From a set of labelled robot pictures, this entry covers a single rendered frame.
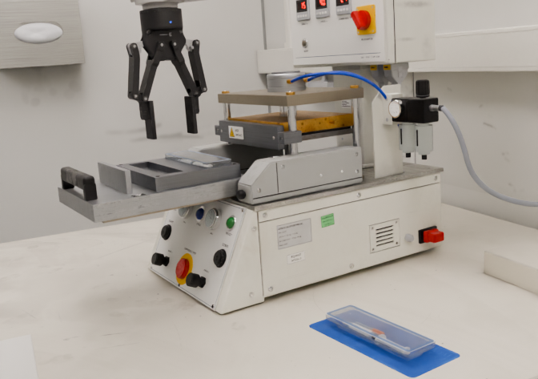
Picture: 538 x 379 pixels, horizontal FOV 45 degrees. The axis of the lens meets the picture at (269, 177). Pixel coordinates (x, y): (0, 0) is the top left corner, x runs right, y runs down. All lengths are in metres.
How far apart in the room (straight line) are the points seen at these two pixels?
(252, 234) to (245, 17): 1.81
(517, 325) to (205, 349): 0.48
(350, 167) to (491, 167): 0.57
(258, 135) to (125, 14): 1.53
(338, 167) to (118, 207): 0.41
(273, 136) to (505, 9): 0.71
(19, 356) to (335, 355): 0.47
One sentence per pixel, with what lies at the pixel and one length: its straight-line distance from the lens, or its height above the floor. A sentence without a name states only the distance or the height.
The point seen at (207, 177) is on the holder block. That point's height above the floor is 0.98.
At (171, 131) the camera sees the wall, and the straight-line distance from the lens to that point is 2.73.
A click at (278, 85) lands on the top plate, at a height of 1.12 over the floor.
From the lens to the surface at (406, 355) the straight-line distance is 0.93.
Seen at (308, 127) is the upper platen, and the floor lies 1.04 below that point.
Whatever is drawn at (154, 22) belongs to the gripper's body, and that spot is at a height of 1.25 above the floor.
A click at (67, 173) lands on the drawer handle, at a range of 1.18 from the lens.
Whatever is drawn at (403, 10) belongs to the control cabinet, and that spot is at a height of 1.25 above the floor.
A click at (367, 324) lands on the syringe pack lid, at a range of 1.01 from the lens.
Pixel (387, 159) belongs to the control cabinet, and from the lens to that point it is 1.30.
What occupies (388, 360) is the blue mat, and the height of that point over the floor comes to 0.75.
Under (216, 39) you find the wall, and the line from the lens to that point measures 2.78.
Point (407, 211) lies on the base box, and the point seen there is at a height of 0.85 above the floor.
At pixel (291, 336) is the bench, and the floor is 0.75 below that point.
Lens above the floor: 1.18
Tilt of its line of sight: 11 degrees down
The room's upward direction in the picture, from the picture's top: 4 degrees counter-clockwise
